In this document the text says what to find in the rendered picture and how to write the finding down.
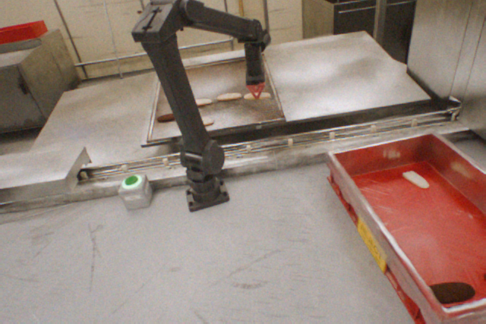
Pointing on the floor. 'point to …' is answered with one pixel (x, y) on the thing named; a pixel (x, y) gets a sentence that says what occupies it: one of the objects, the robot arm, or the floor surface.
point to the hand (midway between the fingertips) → (257, 93)
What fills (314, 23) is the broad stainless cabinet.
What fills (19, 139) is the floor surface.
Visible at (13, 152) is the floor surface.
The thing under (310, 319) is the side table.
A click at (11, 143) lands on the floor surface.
